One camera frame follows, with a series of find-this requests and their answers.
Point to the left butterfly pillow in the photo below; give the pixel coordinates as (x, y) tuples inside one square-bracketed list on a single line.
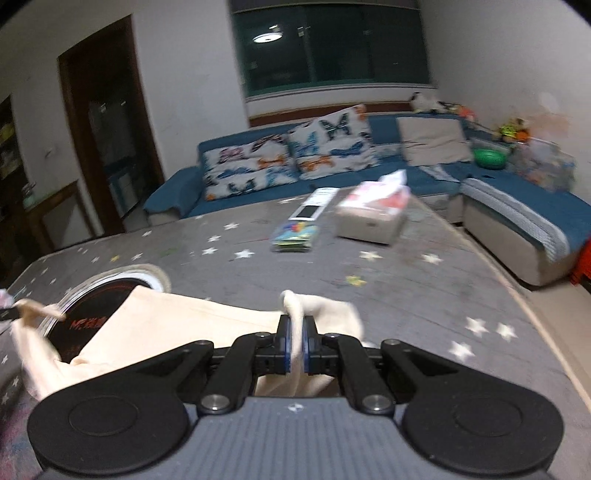
[(242, 169)]

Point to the dark wooden door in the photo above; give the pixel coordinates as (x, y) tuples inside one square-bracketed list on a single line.
[(108, 122)]

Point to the white tissue box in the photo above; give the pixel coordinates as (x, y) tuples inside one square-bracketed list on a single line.
[(375, 211)]

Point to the butterfly pillow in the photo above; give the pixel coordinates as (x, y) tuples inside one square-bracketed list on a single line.
[(242, 169), (336, 143)]

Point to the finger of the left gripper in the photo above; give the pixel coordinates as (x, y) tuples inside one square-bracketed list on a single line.
[(9, 314)]

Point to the round induction cooktop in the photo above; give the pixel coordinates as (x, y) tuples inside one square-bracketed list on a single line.
[(89, 305)]

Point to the green bowl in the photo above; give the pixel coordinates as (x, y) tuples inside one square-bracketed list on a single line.
[(490, 159)]

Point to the yellow green toy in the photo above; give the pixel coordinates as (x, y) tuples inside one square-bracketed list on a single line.
[(516, 130)]

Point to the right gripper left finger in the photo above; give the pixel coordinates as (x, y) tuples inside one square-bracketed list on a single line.
[(273, 351)]

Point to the blue sectional sofa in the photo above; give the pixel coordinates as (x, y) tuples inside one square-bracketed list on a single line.
[(529, 228)]

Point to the red plastic stool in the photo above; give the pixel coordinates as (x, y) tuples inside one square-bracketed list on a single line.
[(581, 273)]

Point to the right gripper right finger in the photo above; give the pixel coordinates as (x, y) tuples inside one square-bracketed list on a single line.
[(319, 358)]

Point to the wooden side table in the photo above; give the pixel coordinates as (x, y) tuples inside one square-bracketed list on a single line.
[(37, 213)]

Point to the colourful clear pencil case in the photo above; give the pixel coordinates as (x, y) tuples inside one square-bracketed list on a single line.
[(294, 236)]

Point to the beige plain cushion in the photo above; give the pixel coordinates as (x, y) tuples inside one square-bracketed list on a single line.
[(433, 141)]

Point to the dark window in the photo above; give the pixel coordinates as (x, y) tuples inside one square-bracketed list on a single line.
[(290, 45)]

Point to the cream garment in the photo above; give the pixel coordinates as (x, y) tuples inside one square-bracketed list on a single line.
[(149, 323)]

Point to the panda plush toy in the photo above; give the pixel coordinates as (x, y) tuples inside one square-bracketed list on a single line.
[(420, 103)]

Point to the dark shelf cabinet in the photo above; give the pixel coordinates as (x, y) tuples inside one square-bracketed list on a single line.
[(16, 239)]

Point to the right butterfly pillow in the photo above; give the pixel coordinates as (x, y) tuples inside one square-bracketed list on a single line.
[(336, 143)]

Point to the white remote box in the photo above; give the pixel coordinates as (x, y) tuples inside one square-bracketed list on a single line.
[(313, 207)]

